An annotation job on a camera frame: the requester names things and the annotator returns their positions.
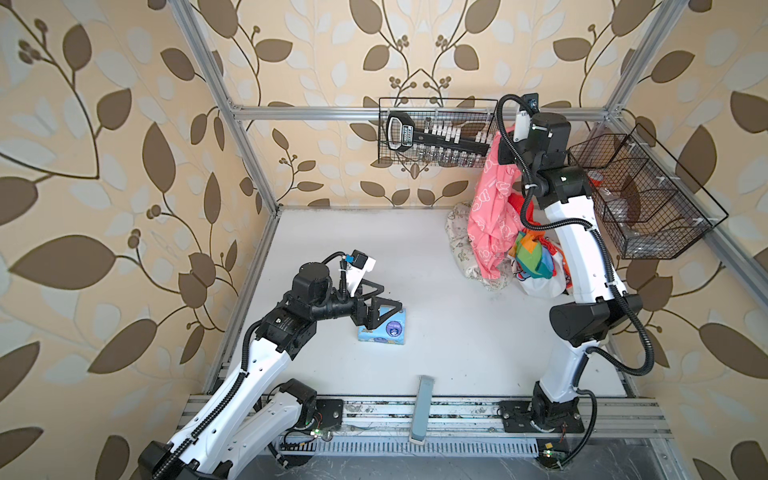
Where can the grey blue bar block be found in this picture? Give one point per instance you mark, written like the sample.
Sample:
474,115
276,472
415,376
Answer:
421,413

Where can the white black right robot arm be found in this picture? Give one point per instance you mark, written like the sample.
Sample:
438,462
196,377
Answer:
526,188

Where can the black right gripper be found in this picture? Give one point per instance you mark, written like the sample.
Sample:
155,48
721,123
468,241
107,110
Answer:
505,153

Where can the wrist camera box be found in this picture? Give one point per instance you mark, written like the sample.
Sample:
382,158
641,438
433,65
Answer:
529,106
356,265

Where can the side wire basket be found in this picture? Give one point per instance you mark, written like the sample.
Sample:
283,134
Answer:
668,209

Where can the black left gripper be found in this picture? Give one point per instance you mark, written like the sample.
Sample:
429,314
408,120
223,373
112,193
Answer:
369,319

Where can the floral beige cloth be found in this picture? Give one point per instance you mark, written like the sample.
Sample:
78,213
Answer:
460,245

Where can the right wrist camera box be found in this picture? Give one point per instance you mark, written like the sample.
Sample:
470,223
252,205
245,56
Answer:
529,106

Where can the rear wire basket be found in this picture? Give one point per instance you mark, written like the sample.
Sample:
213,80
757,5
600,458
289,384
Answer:
458,110

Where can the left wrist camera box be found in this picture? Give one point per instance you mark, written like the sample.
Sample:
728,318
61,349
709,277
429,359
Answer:
356,265

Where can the white cloth with stripes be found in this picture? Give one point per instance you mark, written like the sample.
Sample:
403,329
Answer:
550,288

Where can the clear bottle red cap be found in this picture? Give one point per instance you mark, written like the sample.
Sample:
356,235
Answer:
608,188

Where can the aluminium frame rail base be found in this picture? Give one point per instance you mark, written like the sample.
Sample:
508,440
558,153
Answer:
464,427

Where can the pink patterned cloth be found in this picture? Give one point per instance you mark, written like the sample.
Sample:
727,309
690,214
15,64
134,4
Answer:
494,224

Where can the black white tool in basket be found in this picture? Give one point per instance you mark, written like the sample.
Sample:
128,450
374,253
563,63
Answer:
403,132

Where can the blue tissue pack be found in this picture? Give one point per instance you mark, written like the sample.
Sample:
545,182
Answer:
391,331

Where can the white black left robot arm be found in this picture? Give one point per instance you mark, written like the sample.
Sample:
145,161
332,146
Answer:
231,429

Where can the rainbow coloured cloth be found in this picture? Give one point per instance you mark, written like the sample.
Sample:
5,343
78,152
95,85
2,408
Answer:
534,256

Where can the red cloth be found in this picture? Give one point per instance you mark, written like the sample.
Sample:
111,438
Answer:
518,217

